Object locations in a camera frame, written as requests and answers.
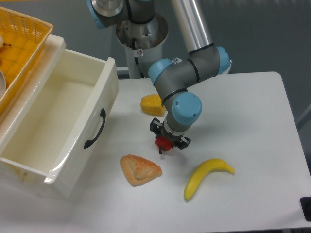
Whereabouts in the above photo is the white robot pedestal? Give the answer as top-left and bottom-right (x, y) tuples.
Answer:
(116, 13), (169, 79)

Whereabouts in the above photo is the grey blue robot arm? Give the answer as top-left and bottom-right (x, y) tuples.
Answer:
(87, 0), (231, 152)

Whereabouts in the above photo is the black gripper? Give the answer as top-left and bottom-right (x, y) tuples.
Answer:
(150, 118), (191, 150)

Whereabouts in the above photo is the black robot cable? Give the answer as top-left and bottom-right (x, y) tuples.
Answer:
(132, 37), (146, 79)

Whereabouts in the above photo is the red bell pepper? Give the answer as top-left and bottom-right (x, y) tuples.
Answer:
(155, 136), (173, 154)

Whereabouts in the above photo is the triangular pastry turnover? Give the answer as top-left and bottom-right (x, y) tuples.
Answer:
(120, 154), (162, 187)

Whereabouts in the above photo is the black corner object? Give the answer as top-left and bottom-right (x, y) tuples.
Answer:
(300, 197), (311, 222)

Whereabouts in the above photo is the white plastic drawer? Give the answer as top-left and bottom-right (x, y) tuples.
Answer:
(0, 35), (119, 196)

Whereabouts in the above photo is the yellow banana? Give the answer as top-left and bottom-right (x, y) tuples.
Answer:
(184, 158), (235, 201)

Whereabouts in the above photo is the black drawer handle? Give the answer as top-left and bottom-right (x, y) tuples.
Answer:
(83, 108), (106, 150)

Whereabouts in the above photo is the yellow woven basket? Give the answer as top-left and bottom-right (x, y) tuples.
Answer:
(0, 7), (53, 114)

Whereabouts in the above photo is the yellow bell pepper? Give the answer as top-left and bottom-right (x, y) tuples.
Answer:
(140, 94), (166, 117)

